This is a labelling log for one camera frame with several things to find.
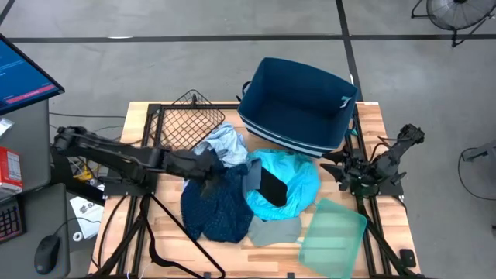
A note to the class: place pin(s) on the light blue patterned cloth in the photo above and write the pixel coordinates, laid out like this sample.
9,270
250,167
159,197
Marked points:
228,145

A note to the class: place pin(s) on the slate blue cloth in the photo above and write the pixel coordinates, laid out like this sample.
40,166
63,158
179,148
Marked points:
252,174

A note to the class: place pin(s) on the red cardboard box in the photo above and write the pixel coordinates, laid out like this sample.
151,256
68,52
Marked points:
9,170

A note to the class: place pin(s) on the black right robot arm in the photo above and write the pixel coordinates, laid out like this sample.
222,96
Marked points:
391,159

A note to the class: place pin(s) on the computer monitor with blue screen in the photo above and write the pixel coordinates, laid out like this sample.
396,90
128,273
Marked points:
23,77

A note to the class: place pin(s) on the black aluminium frame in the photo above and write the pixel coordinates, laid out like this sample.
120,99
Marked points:
153,116

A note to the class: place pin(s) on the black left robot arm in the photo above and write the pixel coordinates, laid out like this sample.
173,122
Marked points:
116,155

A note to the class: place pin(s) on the grey-green ribbed knit cloth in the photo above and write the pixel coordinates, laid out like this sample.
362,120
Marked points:
273,231

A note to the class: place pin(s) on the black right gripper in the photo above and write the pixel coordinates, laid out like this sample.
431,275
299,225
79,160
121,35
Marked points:
354,172

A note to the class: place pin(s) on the black floor fan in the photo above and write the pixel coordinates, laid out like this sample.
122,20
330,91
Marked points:
457,15

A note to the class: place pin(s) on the grey chair base leg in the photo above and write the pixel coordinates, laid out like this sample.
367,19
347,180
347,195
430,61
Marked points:
484,151

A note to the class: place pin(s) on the turquoise cloth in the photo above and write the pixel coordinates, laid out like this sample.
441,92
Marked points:
298,174

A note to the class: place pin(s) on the white tape roll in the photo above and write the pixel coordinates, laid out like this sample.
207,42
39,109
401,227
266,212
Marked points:
74,236

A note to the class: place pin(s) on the white printed paper sheet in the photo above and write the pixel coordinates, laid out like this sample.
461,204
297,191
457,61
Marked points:
87,217

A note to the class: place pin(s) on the green translucent plastic tray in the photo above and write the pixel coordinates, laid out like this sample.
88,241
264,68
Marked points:
333,240

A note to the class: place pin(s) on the black cloth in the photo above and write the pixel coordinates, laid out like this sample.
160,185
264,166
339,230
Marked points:
273,188

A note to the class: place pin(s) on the navy white striped fabric basket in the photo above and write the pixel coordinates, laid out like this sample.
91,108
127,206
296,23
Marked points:
298,108

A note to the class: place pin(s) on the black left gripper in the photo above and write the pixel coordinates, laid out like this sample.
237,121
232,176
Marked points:
186,162

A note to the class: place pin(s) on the grey desk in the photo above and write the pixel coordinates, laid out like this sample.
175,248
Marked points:
35,155

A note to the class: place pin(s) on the dark navy dotted cloth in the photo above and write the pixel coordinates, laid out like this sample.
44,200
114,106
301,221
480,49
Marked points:
217,209

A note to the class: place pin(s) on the black clothes hanger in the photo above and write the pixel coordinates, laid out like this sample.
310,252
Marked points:
182,228

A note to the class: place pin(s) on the black keyboard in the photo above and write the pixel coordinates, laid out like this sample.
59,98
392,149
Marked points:
9,221

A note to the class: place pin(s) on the black computer mouse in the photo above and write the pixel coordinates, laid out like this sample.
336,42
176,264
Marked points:
46,253

